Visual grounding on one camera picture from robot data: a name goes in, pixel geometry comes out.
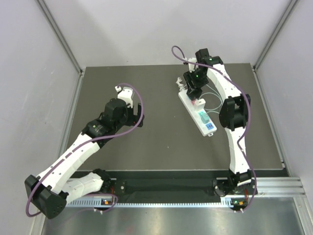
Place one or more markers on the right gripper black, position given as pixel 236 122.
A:
pixel 189 77

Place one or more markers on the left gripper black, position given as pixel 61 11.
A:
pixel 137 118

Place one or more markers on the black cube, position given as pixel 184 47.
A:
pixel 194 93

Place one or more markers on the teal charger plug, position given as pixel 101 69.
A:
pixel 204 118

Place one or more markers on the white charger adapter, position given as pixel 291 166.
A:
pixel 199 104

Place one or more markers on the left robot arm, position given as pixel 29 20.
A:
pixel 52 189

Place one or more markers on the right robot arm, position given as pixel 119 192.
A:
pixel 233 115

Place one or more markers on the white power strip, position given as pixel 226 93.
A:
pixel 206 129

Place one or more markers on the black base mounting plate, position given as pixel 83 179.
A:
pixel 175 186

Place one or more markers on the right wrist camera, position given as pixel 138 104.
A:
pixel 191 66

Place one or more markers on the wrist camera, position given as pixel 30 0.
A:
pixel 126 94
pixel 191 66

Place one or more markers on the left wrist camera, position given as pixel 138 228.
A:
pixel 126 94

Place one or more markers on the slotted cable duct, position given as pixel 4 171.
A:
pixel 107 202

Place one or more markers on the right aluminium frame post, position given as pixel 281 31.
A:
pixel 292 4

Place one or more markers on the aluminium frame post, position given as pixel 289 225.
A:
pixel 59 35
pixel 292 4

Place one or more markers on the aluminium front rail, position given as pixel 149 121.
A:
pixel 280 187

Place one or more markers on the left aluminium frame post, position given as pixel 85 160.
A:
pixel 59 35

